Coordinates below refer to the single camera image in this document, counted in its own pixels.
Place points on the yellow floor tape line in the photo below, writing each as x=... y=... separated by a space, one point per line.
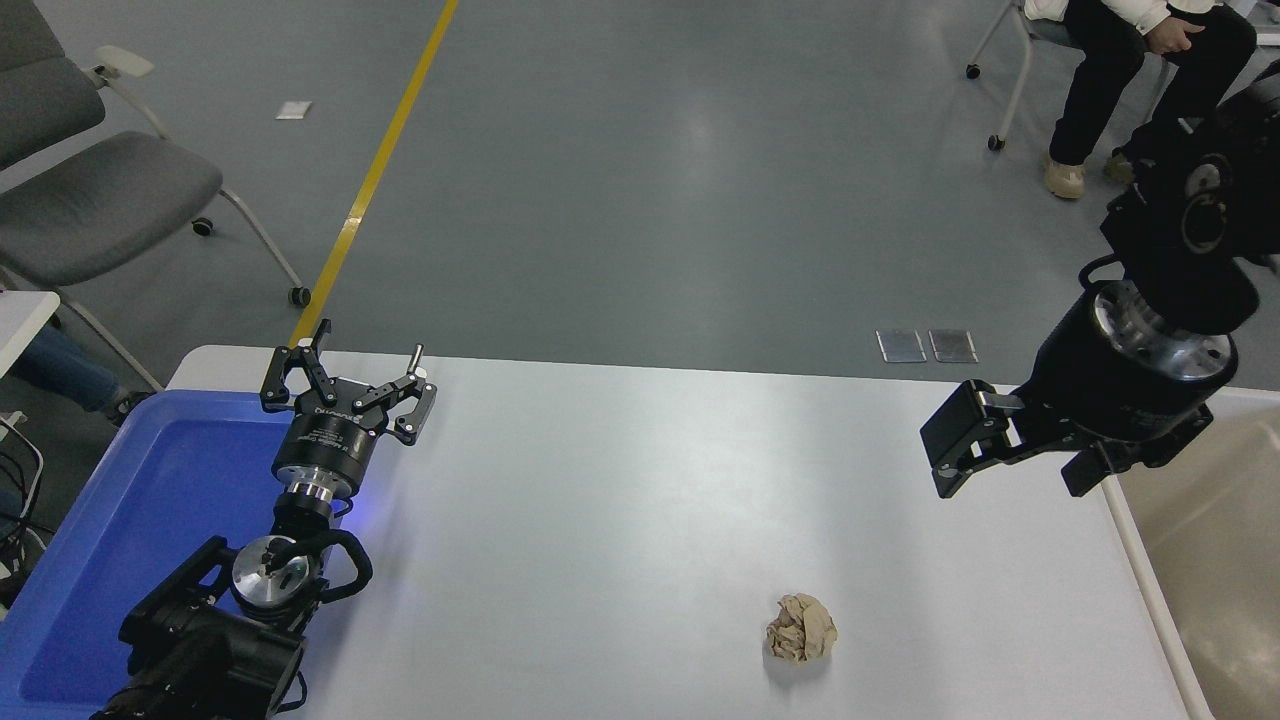
x=375 y=170

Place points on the blue plastic tray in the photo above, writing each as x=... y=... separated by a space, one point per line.
x=150 y=480

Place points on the silver floor plate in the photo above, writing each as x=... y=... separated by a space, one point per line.
x=953 y=345
x=901 y=346

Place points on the person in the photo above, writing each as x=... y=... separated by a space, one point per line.
x=1095 y=70
x=60 y=370

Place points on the white-framed wheeled chair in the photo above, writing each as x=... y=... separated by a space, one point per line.
x=1015 y=85

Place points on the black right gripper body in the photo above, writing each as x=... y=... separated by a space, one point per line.
x=1090 y=390

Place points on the large pale dustbin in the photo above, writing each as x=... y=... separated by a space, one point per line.
x=1210 y=560

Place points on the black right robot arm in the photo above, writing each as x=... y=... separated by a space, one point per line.
x=1190 y=270

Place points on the grey office chair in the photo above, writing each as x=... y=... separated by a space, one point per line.
x=100 y=190

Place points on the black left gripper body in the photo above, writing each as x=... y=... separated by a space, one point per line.
x=328 y=445

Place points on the tan paper ball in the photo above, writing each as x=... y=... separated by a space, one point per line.
x=800 y=628

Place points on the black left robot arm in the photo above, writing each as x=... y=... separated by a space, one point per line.
x=215 y=650

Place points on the white side desk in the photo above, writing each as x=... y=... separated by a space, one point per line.
x=20 y=320

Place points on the person's hand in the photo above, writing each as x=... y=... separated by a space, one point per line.
x=1172 y=36

